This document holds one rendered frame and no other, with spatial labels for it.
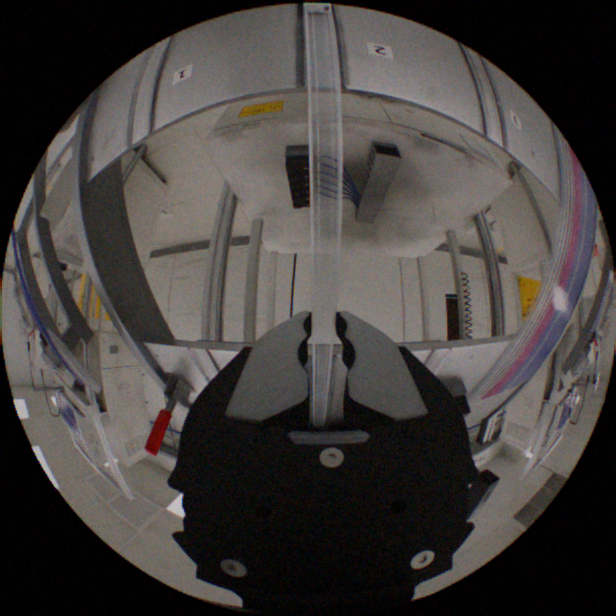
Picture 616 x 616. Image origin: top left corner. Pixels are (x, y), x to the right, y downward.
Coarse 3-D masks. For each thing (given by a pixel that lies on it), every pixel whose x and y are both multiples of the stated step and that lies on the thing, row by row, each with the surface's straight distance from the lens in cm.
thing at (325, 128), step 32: (320, 32) 13; (320, 64) 11; (320, 96) 10; (320, 128) 10; (320, 160) 9; (320, 192) 9; (320, 224) 10; (320, 256) 10; (320, 288) 11; (320, 320) 13; (320, 352) 15; (320, 384) 18; (320, 416) 25
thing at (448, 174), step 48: (288, 96) 54; (240, 144) 44; (288, 144) 43; (432, 144) 46; (480, 144) 65; (240, 192) 56; (288, 192) 55; (432, 192) 59; (480, 192) 63; (288, 240) 80; (384, 240) 82; (432, 240) 86
